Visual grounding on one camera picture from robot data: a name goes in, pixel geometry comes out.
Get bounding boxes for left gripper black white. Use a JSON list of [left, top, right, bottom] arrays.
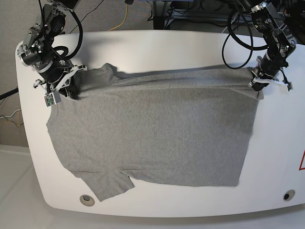
[[249, 56, 290, 92]]

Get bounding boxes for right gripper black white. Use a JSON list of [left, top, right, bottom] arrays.
[[33, 61, 86, 100]]

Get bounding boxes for grey T-shirt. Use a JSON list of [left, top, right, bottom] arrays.
[[47, 64, 264, 201]]

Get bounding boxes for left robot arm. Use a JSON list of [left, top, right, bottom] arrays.
[[222, 0, 297, 91]]

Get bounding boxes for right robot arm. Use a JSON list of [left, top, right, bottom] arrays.
[[17, 0, 87, 106]]

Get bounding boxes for red triangle sticker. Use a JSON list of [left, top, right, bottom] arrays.
[[299, 151, 305, 171]]

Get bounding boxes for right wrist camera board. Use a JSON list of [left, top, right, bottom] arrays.
[[44, 92, 61, 107]]

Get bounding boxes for yellow white cables at left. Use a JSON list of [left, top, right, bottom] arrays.
[[0, 108, 22, 128]]

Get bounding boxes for aluminium frame rail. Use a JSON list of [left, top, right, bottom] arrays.
[[152, 0, 285, 39]]

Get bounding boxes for yellow cable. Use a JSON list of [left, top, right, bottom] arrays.
[[109, 3, 129, 31]]

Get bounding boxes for black table leg post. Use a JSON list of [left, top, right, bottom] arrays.
[[153, 15, 166, 30]]

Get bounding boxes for table cable grommet hole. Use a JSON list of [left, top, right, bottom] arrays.
[[283, 189, 295, 201]]

